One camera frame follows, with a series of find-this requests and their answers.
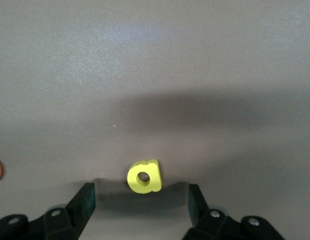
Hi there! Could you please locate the brown table cover sheet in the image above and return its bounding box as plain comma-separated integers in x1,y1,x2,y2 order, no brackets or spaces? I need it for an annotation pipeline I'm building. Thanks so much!
0,0,310,240

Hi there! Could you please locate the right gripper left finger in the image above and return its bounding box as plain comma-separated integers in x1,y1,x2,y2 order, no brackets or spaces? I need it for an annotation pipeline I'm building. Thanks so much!
0,182,96,240

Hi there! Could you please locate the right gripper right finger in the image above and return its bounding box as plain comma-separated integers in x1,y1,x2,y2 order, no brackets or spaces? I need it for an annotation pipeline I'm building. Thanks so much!
181,184,287,240

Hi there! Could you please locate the yellow letter d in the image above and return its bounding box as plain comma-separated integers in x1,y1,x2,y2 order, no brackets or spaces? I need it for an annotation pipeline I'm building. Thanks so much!
127,159,162,194

